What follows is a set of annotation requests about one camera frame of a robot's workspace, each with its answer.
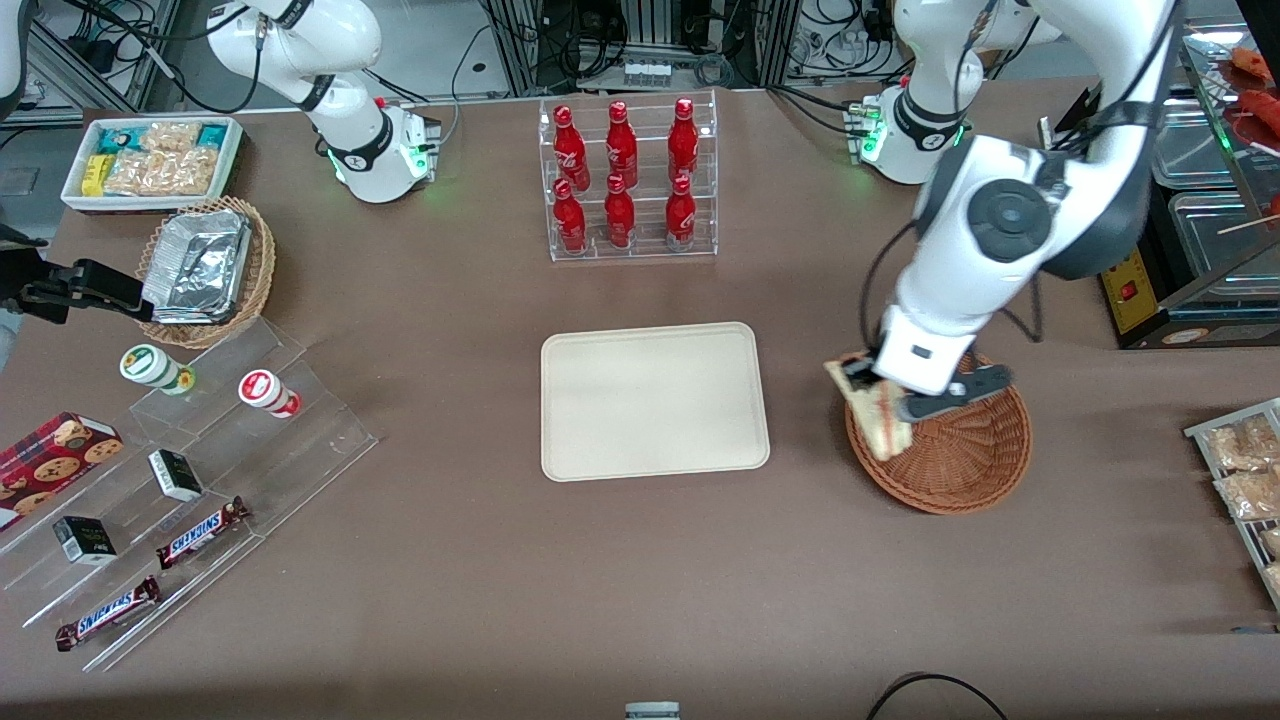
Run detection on red cookie box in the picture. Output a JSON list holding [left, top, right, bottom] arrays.
[[0, 411, 127, 532]]

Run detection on green lid cup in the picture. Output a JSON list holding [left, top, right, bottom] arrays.
[[119, 343, 197, 396]]

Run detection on grey wire rack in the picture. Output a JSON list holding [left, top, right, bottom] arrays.
[[1184, 397, 1280, 612]]

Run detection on light wicker basket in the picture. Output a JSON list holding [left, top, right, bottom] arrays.
[[135, 195, 277, 351]]

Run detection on steel warmer pan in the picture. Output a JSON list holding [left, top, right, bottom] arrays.
[[1150, 93, 1239, 192], [1166, 189, 1280, 278]]

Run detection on stack of foil trays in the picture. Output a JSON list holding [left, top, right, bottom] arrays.
[[141, 207, 254, 327]]

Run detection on triangular sandwich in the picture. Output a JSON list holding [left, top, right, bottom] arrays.
[[823, 354, 914, 464]]

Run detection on clear acrylic stepped display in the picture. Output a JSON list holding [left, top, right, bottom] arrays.
[[0, 317, 380, 674]]

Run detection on small black white box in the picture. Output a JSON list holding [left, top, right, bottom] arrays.
[[51, 515, 119, 567], [147, 448, 205, 503]]

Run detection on black food warmer case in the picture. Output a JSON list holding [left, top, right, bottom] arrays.
[[1038, 15, 1280, 351]]

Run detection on black equipment rack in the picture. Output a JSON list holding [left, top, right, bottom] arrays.
[[480, 0, 803, 93]]

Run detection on brown round wicker basket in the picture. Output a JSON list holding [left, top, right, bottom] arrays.
[[845, 350, 1033, 516]]

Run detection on red cola bottle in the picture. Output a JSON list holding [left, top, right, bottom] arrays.
[[552, 178, 589, 255], [604, 100, 640, 190], [664, 175, 698, 252], [603, 174, 637, 250], [667, 97, 700, 187], [552, 105, 592, 192]]

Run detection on small clear cracker bag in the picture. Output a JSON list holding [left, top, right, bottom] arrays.
[[140, 121, 202, 157]]

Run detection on snickers chocolate bar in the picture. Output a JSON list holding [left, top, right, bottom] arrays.
[[54, 575, 164, 653], [154, 496, 252, 572]]

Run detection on white rectangular snack bin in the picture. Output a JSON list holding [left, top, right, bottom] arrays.
[[60, 116, 245, 215]]

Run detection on orange fried snack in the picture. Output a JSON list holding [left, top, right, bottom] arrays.
[[1228, 45, 1280, 83]]

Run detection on red lid cup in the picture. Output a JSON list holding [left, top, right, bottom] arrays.
[[237, 368, 302, 419]]

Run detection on clear acrylic bottle rack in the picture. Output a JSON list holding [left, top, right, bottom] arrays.
[[537, 89, 720, 264]]

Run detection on large clear cracker bag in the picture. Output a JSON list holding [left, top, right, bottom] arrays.
[[104, 148, 219, 198]]

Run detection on beige plastic tray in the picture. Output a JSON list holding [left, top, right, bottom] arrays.
[[540, 321, 772, 484]]

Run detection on black looped cable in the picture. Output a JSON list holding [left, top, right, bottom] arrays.
[[864, 671, 1012, 720]]

